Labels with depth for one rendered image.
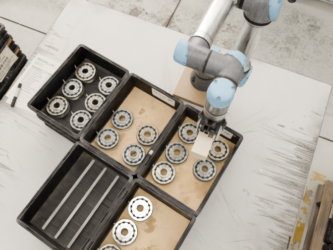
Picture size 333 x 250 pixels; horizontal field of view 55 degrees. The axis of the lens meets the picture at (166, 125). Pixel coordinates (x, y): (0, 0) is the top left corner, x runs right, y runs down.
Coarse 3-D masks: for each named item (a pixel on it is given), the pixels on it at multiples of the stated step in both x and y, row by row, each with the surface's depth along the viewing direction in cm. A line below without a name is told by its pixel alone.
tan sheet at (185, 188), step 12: (192, 120) 153; (168, 144) 148; (228, 144) 148; (192, 156) 146; (180, 168) 144; (192, 168) 144; (204, 168) 144; (180, 180) 142; (192, 180) 142; (168, 192) 140; (180, 192) 140; (192, 192) 140; (204, 192) 140; (192, 204) 138
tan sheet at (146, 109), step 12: (132, 96) 157; (144, 96) 157; (120, 108) 155; (132, 108) 155; (144, 108) 155; (156, 108) 155; (168, 108) 155; (120, 120) 153; (144, 120) 153; (156, 120) 153; (168, 120) 153; (120, 132) 151; (132, 132) 150; (96, 144) 148; (120, 144) 148; (120, 156) 146; (132, 156) 146; (132, 168) 144
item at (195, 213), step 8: (176, 120) 142; (168, 128) 140; (224, 128) 141; (240, 136) 139; (160, 144) 138; (232, 152) 138; (144, 168) 134; (224, 168) 134; (152, 184) 132; (216, 184) 131; (160, 192) 130; (208, 192) 130; (176, 200) 129; (184, 208) 128; (200, 208) 128
